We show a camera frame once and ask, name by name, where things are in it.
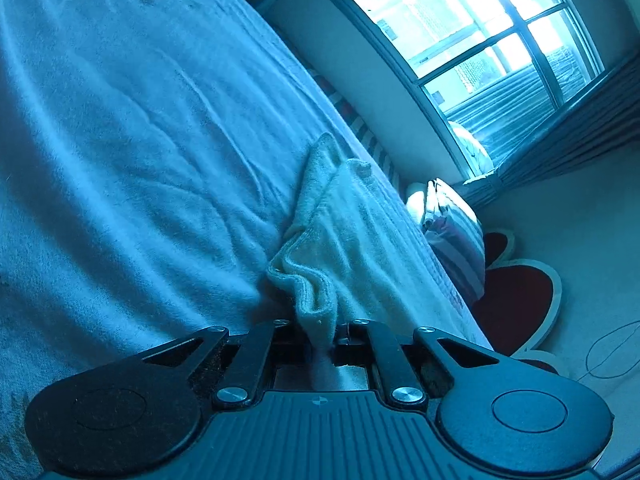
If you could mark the white folded bedding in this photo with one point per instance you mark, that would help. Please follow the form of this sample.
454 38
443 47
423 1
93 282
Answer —
417 202

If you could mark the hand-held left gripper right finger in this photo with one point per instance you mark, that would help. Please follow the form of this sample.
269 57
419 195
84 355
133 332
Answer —
382 355

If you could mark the bed with white blanket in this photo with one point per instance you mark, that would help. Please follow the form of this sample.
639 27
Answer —
125 160

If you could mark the blue curtain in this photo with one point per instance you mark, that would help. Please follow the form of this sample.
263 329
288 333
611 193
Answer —
565 145

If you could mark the red scalloped headboard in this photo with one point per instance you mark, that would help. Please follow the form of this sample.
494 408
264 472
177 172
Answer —
515 305

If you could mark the striped mattress sheet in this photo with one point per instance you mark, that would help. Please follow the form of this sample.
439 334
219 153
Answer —
370 140

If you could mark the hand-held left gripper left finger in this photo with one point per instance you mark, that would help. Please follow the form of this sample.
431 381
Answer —
260 355

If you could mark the white towel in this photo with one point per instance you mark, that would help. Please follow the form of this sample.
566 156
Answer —
350 240

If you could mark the striped pillow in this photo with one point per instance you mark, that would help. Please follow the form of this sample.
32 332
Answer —
460 245

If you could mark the window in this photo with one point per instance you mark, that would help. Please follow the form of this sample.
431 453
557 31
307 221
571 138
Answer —
475 35

